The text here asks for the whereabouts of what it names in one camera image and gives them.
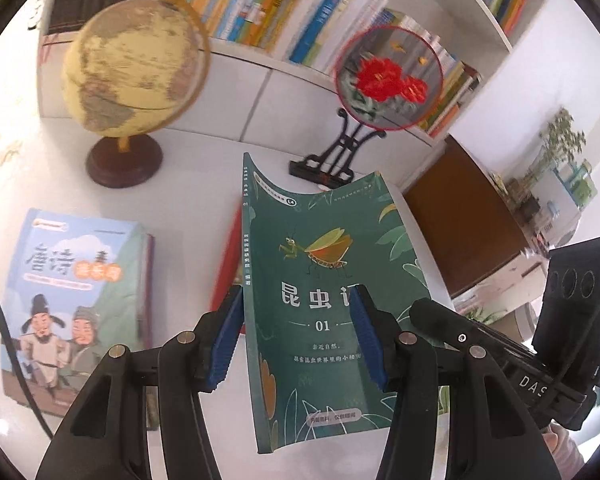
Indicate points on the red picture book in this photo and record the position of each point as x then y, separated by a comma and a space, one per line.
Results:
230, 271

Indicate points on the potted green plant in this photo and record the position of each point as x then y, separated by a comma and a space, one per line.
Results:
560, 143

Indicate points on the black fan stand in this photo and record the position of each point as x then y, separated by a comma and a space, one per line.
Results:
332, 168

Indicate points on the operator hand pink sleeve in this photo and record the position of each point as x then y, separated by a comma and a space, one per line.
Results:
564, 450

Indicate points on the red rimmed embroidered fan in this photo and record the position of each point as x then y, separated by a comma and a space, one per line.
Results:
388, 77

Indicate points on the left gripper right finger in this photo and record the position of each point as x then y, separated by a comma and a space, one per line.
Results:
491, 432

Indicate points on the yellow globe wooden base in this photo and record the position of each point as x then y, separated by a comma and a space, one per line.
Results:
132, 69

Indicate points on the row of shelf books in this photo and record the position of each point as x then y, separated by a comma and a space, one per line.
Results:
125, 67

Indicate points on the brown wooden cabinet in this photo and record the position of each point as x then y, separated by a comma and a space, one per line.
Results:
467, 225

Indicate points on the light blue Tang poetry book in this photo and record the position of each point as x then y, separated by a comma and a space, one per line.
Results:
73, 290

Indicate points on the stack of sorted books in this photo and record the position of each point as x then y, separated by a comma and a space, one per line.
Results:
144, 329

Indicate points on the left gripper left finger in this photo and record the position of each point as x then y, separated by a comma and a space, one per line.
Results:
103, 435

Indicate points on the green insect book 01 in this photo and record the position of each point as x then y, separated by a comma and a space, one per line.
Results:
301, 256

